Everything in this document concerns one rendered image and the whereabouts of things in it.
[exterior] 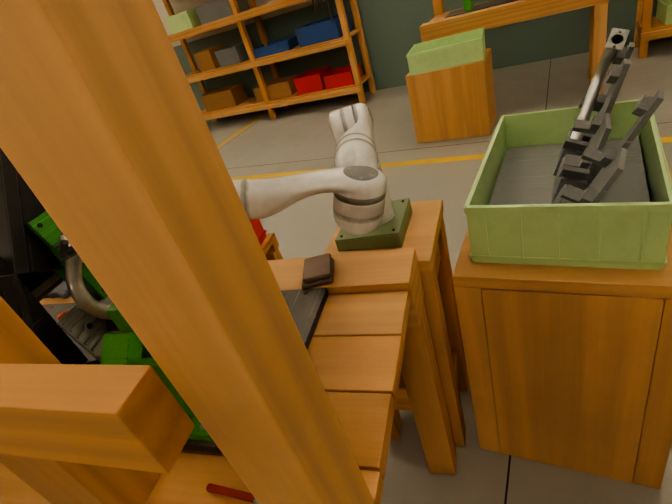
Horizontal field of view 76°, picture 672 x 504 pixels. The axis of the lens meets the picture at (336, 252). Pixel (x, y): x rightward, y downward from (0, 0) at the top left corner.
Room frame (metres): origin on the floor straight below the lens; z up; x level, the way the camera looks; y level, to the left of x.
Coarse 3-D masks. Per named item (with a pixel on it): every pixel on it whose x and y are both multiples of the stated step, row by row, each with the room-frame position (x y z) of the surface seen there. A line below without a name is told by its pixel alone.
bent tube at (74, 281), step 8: (72, 264) 0.81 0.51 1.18; (80, 264) 0.82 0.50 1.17; (72, 272) 0.79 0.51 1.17; (80, 272) 0.80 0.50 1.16; (72, 280) 0.78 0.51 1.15; (80, 280) 0.79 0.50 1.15; (72, 288) 0.77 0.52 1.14; (80, 288) 0.78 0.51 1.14; (72, 296) 0.77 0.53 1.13; (80, 296) 0.77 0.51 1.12; (88, 296) 0.77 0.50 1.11; (80, 304) 0.76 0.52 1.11; (88, 304) 0.76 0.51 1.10; (96, 304) 0.77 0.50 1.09; (104, 304) 0.79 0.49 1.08; (88, 312) 0.76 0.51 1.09; (96, 312) 0.76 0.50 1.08; (104, 312) 0.77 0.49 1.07
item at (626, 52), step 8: (624, 48) 1.10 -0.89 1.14; (632, 48) 1.07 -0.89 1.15; (616, 56) 1.09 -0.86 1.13; (624, 56) 1.08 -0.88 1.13; (616, 64) 1.11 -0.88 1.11; (608, 96) 1.07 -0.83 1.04; (600, 112) 1.09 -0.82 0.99; (560, 152) 1.18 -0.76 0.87; (568, 152) 1.07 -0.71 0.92; (576, 152) 1.05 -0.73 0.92; (560, 160) 1.08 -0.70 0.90
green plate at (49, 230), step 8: (40, 216) 0.87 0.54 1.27; (48, 216) 0.88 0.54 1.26; (32, 224) 0.85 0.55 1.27; (40, 224) 0.86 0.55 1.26; (48, 224) 0.87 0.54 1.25; (40, 232) 0.85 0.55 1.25; (48, 232) 0.86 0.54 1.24; (56, 232) 0.87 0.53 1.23; (48, 240) 0.84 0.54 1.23; (56, 240) 0.85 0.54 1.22; (56, 248) 0.84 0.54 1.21; (56, 256) 0.86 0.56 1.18; (64, 264) 0.86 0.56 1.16; (56, 272) 0.88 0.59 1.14; (64, 272) 0.87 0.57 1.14; (88, 272) 0.85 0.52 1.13; (64, 280) 0.87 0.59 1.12; (88, 280) 0.83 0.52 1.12; (96, 280) 0.84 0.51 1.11; (96, 288) 0.83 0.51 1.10; (104, 296) 0.83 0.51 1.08
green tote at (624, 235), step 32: (512, 128) 1.36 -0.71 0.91; (544, 128) 1.31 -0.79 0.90; (480, 192) 1.01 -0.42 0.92; (480, 224) 0.88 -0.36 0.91; (512, 224) 0.83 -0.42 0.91; (544, 224) 0.79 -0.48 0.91; (576, 224) 0.76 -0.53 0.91; (608, 224) 0.72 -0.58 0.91; (640, 224) 0.69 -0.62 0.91; (480, 256) 0.88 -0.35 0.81; (512, 256) 0.84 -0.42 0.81; (544, 256) 0.79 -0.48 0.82; (576, 256) 0.75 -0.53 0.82; (608, 256) 0.72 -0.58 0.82; (640, 256) 0.68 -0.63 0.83
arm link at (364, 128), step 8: (360, 104) 1.09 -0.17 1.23; (360, 112) 1.04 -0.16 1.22; (368, 112) 1.07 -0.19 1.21; (360, 120) 0.99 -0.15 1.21; (368, 120) 1.02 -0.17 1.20; (352, 128) 0.94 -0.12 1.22; (360, 128) 0.94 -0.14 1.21; (368, 128) 0.96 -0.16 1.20; (344, 136) 0.91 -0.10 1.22; (352, 136) 0.89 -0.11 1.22; (360, 136) 0.89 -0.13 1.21; (368, 136) 0.91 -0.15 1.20
